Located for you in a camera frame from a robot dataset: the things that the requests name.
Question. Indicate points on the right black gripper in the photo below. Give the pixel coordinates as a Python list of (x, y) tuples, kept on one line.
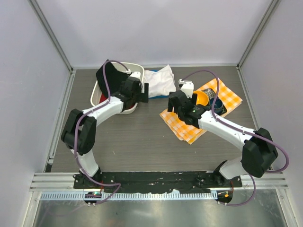
[(193, 99)]

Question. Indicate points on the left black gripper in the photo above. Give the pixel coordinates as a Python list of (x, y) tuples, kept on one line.
[(142, 97)]

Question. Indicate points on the orange checkered cloth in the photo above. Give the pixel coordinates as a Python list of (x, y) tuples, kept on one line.
[(190, 133)]

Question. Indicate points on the black t shirt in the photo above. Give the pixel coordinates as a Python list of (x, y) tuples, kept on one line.
[(110, 77)]

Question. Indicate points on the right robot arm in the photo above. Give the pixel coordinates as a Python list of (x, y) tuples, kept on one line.
[(258, 152)]

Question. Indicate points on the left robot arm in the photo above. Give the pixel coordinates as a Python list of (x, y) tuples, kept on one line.
[(79, 132)]

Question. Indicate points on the white t shirt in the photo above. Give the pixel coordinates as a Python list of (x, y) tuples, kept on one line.
[(172, 85)]

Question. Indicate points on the blue t shirt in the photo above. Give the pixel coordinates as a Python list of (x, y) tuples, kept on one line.
[(156, 97)]

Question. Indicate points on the orange bowl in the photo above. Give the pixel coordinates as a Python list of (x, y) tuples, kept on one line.
[(201, 98)]

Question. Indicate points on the dark patterned tray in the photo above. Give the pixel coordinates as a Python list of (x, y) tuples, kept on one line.
[(211, 94)]

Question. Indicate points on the red t shirt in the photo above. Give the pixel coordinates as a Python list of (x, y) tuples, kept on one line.
[(103, 98)]

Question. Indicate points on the blue mug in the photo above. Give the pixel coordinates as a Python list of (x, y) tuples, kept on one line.
[(217, 104)]

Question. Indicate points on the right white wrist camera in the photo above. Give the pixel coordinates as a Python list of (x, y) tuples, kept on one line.
[(187, 87)]

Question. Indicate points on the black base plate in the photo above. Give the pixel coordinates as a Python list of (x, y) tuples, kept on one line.
[(166, 182)]

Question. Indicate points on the slotted cable duct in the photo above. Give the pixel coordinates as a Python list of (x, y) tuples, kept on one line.
[(91, 196)]

